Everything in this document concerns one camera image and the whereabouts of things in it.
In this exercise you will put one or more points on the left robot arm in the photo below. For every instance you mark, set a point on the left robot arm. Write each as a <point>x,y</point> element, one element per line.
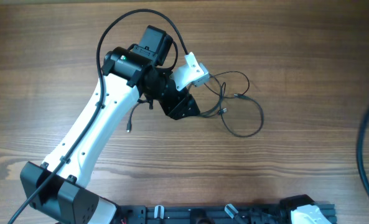
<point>58,187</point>

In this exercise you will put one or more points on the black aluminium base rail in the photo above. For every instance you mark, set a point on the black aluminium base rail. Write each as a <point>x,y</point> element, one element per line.
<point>254,213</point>

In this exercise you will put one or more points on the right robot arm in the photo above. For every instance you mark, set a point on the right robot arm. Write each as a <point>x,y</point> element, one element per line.
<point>301,209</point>

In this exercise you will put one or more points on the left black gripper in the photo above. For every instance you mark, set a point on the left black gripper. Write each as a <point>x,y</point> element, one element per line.
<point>177,108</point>

